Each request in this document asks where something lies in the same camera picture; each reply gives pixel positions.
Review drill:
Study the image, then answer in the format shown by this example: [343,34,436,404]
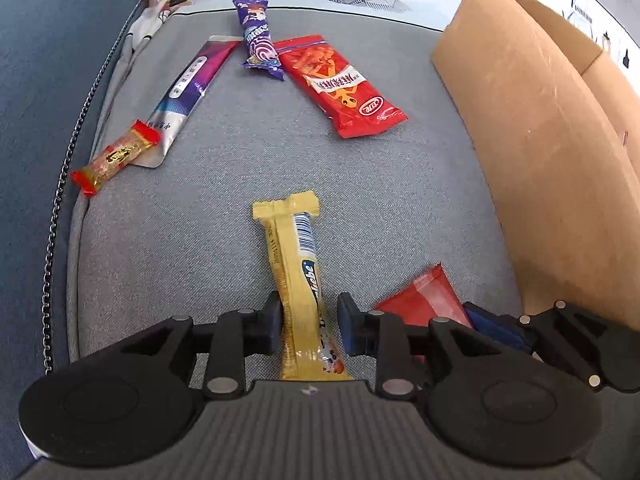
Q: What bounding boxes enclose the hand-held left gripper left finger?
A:
[120,290,283,402]

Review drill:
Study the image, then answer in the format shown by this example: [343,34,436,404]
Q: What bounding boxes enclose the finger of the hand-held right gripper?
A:
[462,300,640,394]

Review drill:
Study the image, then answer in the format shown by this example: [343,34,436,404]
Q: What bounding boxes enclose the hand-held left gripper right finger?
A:
[336,292,507,401]

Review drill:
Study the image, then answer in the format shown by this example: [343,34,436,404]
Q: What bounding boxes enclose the yellow snack bar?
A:
[251,190,354,382]

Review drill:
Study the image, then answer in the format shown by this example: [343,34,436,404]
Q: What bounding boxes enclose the small red snack packet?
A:
[374,263,474,364]

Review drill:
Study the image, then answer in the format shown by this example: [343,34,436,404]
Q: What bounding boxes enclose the brown cardboard box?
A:
[431,0,640,329]

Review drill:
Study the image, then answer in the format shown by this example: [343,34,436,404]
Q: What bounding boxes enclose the gold red candy bar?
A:
[71,120,162,197]

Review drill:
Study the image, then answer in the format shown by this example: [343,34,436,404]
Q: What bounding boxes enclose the purple snack packet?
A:
[232,0,286,82]

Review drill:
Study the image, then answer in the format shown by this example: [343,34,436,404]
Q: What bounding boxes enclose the grey printed sofa cover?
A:
[65,0,640,363]

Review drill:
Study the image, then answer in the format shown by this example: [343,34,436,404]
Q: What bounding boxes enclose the large red snack packet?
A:
[274,35,409,140]

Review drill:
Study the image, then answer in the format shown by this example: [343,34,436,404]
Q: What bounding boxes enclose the purple white sachet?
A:
[135,35,242,169]

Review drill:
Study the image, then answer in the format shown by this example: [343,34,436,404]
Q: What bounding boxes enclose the metal bead chain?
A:
[42,0,151,374]

